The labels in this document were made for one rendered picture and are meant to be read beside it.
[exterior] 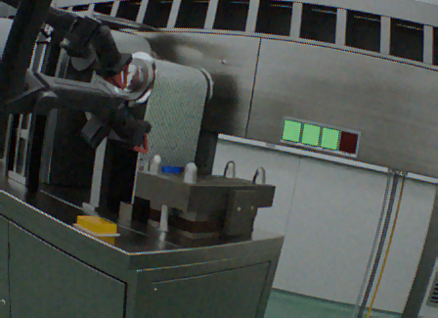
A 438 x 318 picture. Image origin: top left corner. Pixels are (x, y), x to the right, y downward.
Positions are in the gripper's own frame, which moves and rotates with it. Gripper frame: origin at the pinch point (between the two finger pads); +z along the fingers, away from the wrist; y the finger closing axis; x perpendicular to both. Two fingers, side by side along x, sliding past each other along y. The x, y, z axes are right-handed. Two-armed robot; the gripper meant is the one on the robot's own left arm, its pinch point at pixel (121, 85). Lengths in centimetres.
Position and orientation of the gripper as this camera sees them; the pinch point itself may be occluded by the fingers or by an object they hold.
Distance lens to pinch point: 154.1
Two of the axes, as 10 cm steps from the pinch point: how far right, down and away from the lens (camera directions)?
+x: 4.8, -7.3, 4.9
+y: 8.4, 2.1, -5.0
